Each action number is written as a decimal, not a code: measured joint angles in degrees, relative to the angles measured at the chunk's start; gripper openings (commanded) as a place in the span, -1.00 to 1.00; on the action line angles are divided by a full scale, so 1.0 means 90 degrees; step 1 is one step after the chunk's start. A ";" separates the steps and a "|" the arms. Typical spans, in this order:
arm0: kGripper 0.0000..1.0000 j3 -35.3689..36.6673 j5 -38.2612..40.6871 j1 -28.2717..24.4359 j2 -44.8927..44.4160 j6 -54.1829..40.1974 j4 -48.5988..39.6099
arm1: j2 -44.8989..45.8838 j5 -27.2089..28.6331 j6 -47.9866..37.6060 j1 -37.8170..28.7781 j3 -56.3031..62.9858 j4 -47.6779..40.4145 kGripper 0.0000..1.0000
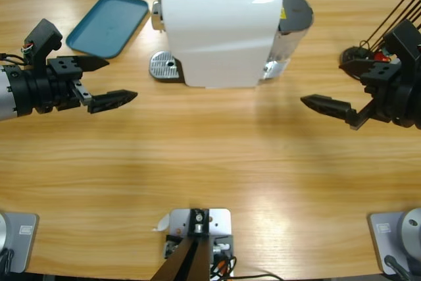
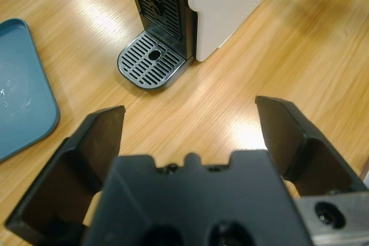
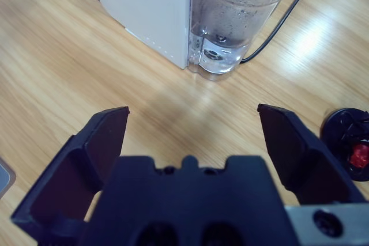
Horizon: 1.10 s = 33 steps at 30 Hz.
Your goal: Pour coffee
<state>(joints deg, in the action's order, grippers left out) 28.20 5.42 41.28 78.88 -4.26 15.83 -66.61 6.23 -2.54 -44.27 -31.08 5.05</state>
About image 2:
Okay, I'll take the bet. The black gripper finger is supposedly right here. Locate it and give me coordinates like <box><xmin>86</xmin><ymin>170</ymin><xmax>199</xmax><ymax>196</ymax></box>
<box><xmin>5</xmin><ymin>104</ymin><xmax>126</xmax><ymax>246</ymax></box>
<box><xmin>255</xmin><ymin>95</ymin><xmax>369</xmax><ymax>200</ymax></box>

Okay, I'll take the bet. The white capsule coffee machine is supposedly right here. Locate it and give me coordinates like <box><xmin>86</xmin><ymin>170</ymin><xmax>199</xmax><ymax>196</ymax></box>
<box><xmin>111</xmin><ymin>0</ymin><xmax>274</xmax><ymax>91</ymax></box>

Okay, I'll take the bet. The blue plastic tray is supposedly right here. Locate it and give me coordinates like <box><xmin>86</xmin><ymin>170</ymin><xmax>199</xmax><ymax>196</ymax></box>
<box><xmin>0</xmin><ymin>17</ymin><xmax>61</xmax><ymax>164</ymax></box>

